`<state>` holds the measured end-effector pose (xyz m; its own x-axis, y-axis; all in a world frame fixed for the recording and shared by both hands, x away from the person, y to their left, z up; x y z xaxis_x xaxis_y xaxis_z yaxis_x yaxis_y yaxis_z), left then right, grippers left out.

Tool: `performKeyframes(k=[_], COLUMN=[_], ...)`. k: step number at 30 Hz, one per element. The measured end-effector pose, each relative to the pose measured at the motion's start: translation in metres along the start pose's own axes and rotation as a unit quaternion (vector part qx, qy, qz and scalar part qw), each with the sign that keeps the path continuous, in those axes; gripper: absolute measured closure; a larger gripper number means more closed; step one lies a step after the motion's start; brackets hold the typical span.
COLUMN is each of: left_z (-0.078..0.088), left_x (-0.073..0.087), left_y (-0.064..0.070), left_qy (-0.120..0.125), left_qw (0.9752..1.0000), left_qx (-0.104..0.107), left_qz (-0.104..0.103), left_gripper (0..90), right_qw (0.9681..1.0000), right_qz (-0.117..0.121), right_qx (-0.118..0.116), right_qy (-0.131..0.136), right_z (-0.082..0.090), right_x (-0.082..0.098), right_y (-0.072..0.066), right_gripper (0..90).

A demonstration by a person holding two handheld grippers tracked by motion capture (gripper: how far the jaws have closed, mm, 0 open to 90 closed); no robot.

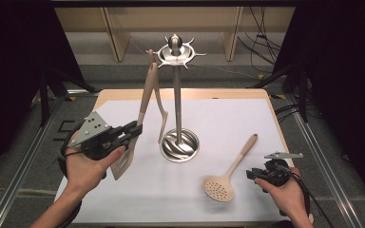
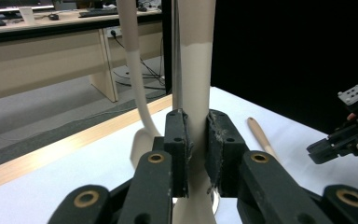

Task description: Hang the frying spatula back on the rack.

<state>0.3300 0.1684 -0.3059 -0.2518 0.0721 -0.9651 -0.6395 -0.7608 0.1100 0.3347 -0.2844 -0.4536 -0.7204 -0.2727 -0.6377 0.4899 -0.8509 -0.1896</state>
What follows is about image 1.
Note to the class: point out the steel utensil rack stand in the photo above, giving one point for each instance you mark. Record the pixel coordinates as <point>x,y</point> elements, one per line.
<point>178,104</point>

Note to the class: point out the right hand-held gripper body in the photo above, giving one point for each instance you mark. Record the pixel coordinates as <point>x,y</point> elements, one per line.
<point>277,172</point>

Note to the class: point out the aluminium floor rail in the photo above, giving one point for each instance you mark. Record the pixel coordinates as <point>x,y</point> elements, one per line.
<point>19,183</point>
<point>323,164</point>

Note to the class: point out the person's left hand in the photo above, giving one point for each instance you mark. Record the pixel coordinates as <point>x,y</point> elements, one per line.
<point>85,171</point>

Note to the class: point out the beige slotted turner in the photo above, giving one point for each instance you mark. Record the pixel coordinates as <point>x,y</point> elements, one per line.
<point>147,91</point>

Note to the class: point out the black curtain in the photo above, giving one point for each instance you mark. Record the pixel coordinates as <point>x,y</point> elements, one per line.
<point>12,63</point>
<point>351,79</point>

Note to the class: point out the black tripod stand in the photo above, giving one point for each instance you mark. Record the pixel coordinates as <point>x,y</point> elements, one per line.
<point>302,91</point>
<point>44,95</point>

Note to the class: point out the white table mat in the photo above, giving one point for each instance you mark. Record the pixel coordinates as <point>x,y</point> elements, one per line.
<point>218,120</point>

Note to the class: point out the person's right hand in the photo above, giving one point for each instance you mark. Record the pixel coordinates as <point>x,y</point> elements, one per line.
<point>288,196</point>

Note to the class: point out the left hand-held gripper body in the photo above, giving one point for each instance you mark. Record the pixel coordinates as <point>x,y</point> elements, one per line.
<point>98,142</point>

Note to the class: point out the beige wooden desk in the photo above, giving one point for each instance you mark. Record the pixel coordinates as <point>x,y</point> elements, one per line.
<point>117,31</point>

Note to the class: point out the beige perforated skimmer spoon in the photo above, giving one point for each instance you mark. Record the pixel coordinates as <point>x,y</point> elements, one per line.
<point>244,152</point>

